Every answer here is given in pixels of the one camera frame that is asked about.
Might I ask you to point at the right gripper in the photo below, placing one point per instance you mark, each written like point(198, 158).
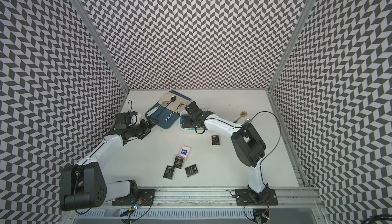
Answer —
point(186, 122)

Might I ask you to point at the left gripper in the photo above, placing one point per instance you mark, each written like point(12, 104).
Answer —
point(145, 127)

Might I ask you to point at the blue Vinda tissue pack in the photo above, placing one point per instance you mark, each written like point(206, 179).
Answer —
point(185, 122)

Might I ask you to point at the white storage box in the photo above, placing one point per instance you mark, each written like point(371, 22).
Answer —
point(184, 113)

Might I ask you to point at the black tissue pack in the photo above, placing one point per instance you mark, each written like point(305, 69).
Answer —
point(169, 172)
point(215, 140)
point(191, 170)
point(178, 162)

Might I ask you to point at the pink tissue pack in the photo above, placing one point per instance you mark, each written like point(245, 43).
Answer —
point(184, 152)

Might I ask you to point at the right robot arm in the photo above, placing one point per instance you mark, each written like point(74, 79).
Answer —
point(248, 146)

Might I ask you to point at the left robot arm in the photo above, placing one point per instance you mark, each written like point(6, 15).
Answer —
point(82, 185)

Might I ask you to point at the teal serving tray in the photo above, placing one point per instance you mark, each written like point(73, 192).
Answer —
point(161, 119)

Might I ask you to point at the black metal spoon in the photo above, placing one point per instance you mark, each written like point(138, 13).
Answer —
point(172, 99)

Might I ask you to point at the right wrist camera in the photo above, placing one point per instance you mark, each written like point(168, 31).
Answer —
point(194, 110)

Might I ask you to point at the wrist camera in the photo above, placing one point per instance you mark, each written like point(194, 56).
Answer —
point(194, 110)
point(125, 120)

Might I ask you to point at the patterned handle fork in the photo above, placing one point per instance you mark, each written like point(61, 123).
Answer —
point(175, 111)

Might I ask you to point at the white handled spoon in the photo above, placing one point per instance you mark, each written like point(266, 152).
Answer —
point(154, 109)

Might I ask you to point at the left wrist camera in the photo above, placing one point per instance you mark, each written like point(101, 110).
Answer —
point(125, 120)

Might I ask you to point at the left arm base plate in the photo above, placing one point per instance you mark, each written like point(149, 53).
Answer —
point(147, 195)

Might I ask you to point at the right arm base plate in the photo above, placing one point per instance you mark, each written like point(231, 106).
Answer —
point(249, 197)

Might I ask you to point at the aluminium front rail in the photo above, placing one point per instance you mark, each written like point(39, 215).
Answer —
point(228, 197)

